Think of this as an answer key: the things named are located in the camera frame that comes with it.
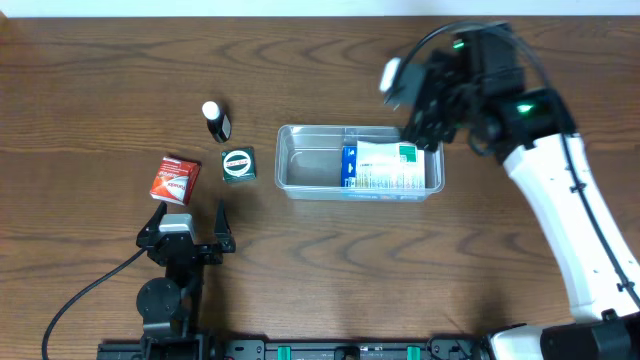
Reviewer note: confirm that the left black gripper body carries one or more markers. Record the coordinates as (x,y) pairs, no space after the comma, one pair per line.
(200,254)

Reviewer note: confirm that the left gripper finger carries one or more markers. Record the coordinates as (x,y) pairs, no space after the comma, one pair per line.
(222,229)
(152,226)

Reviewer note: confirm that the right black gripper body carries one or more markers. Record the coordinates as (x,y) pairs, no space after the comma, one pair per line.
(464,106)

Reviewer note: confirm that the red white Panadol box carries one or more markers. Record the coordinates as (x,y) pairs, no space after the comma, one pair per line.
(175,180)

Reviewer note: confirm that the dark green square box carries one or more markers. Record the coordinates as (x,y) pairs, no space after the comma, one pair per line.
(238,165)

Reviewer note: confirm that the white green medicine box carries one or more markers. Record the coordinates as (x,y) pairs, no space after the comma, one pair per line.
(379,154)

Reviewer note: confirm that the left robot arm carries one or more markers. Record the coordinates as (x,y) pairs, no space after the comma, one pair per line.
(169,304)

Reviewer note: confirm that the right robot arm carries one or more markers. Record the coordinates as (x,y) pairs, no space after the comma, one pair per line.
(493,85)

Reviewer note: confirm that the black bottle white cap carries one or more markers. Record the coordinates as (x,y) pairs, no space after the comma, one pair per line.
(218,123)

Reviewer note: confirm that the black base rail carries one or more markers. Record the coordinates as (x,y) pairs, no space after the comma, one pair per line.
(434,349)

